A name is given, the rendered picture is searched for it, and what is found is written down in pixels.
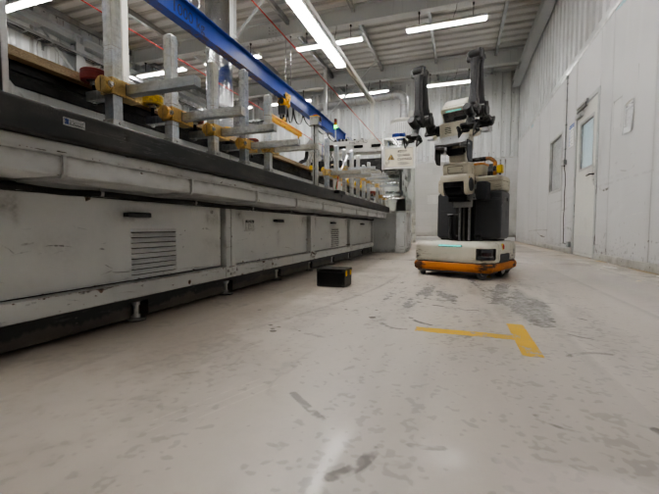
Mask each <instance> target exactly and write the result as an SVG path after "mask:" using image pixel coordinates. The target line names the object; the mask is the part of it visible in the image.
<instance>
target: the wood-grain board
mask: <svg viewBox="0 0 659 494"><path fill-rule="evenodd" d="M8 58H9V59H11V60H14V61H17V62H19V63H22V64H25V65H27V66H30V67H33V68H35V69H38V70H40V71H43V72H46V73H48V74H52V75H54V76H57V77H60V78H62V79H65V80H68V81H70V82H73V83H76V84H78V85H81V86H83V87H86V88H89V89H91V90H92V86H91V85H90V84H87V83H84V82H82V81H81V80H80V78H79V73H78V72H76V71H73V70H71V69H68V68H66V67H63V66H61V65H59V64H56V63H54V62H51V61H49V60H46V59H44V58H42V57H39V56H37V55H34V54H32V53H29V52H27V51H25V50H23V49H21V48H18V47H16V46H13V45H11V44H8ZM135 107H138V108H141V109H143V110H146V111H149V112H151V109H149V108H148V107H145V106H143V105H135ZM237 138H238V137H235V136H232V137H230V138H229V142H232V143H235V140H236V139H237ZM273 158H274V159H277V160H279V161H282V162H285V163H287V164H290V165H292V166H294V167H297V168H299V169H302V170H305V171H307V172H310V173H312V172H313V171H310V170H309V167H307V166H305V165H302V164H300V163H298V162H295V161H293V160H290V159H288V158H285V157H284V156H282V155H279V156H273Z"/></svg>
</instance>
